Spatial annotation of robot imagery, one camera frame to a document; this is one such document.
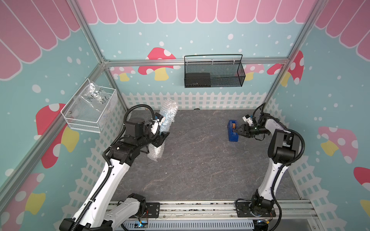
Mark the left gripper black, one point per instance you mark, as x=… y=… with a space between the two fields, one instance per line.
x=159 y=139

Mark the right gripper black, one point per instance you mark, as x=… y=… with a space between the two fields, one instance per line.
x=244 y=127

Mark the clear bubble wrap sheet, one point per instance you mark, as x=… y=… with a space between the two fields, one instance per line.
x=169 y=107

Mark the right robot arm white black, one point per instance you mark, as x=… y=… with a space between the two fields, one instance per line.
x=286 y=147

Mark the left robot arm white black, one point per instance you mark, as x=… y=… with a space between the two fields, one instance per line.
x=141 y=128

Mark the black box in basket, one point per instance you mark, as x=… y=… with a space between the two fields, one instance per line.
x=197 y=80

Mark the clear plastic bag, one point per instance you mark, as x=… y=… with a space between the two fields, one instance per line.
x=94 y=97

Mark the small green circuit board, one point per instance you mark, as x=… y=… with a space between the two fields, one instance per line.
x=141 y=225

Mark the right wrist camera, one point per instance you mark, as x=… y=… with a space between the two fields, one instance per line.
x=248 y=119

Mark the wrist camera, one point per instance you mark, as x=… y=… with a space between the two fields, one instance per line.
x=159 y=119
x=248 y=119

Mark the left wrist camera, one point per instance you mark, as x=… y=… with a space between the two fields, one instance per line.
x=159 y=119

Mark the black wire mesh basket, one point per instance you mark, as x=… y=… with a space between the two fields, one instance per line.
x=226 y=70

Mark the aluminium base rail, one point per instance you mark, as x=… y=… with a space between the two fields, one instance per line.
x=226 y=209

